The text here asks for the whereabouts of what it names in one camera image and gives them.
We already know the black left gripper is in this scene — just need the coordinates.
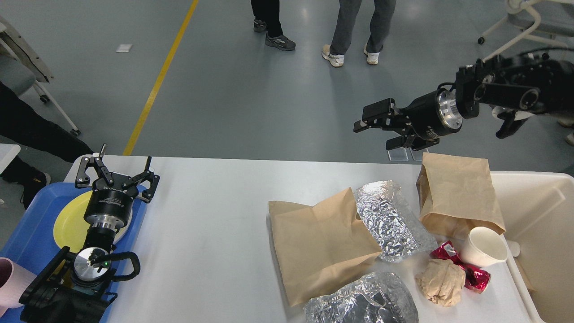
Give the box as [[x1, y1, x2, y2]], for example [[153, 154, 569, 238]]
[[74, 144, 161, 232]]

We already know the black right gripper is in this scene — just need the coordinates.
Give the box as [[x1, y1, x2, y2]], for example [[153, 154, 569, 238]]
[[353, 88, 463, 151]]

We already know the yellow plastic plate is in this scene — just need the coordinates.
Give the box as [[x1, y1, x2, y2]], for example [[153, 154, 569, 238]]
[[53, 191, 92, 253]]

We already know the dark green mug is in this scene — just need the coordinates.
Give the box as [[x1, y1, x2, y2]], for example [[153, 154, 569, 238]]
[[72, 284, 106, 298]]

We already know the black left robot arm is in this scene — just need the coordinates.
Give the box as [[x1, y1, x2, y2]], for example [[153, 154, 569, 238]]
[[20, 144, 160, 323]]

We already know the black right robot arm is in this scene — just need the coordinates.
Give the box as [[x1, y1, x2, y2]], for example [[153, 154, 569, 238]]
[[353, 47, 574, 151]]

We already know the clear floor plate left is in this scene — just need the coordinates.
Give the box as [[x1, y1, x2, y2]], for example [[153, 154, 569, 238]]
[[387, 148, 409, 162]]

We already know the clear floor plate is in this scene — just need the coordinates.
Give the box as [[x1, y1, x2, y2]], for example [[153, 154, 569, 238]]
[[409, 149, 425, 162], [387, 148, 409, 162]]

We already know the clear floor plate right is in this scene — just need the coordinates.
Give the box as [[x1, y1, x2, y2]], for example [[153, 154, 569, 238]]
[[409, 149, 425, 162]]

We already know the pink plate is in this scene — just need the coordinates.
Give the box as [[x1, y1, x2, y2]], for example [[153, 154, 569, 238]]
[[113, 210, 133, 245]]

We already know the small brown paper bag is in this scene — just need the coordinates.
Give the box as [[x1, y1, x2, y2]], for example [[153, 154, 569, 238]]
[[416, 153, 506, 240]]

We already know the blue plastic tray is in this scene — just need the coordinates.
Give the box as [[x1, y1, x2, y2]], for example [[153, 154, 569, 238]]
[[0, 183, 148, 323]]

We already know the person in grey trousers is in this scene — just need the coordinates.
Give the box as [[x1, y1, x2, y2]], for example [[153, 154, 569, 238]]
[[322, 0, 397, 68]]

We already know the upper foil bag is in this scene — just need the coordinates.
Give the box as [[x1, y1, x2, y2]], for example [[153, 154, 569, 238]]
[[354, 180, 438, 262]]

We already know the foil bag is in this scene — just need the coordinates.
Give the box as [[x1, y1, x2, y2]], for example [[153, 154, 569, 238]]
[[354, 180, 438, 262], [304, 271, 419, 323]]

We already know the white side table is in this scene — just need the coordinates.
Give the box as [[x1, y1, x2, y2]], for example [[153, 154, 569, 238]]
[[0, 143, 21, 173]]

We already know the person in black clothes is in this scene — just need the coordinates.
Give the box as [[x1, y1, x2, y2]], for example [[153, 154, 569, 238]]
[[0, 84, 94, 209]]

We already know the pink ribbed cup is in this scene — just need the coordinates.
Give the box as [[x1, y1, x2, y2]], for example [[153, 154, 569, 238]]
[[0, 257, 37, 316]]

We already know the white floor tag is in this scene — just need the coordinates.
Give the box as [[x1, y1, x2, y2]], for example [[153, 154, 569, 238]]
[[115, 44, 133, 53]]

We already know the large brown paper bag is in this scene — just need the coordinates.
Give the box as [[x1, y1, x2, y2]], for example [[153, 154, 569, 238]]
[[268, 188, 382, 306]]

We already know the white paper cup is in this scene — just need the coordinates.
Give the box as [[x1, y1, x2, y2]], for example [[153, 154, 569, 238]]
[[459, 227, 509, 268]]

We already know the crumpled brown paper ball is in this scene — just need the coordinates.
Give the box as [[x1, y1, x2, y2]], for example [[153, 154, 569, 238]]
[[415, 259, 465, 307]]

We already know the beige plastic bin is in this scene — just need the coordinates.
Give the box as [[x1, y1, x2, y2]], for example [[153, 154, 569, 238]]
[[491, 171, 574, 323]]

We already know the lower foil bag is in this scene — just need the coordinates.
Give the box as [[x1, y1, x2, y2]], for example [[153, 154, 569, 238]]
[[304, 271, 419, 323]]

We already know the person at right edge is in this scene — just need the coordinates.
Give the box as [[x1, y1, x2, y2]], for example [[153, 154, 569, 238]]
[[556, 117, 574, 146]]

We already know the red foil wrapper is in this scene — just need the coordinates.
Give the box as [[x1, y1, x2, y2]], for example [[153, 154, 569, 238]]
[[430, 240, 491, 294]]

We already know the person in black trousers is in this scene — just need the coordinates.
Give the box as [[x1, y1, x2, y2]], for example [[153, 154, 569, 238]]
[[250, 0, 296, 51]]

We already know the white office chair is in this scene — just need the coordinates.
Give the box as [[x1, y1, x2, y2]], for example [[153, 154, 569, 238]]
[[477, 0, 573, 61]]

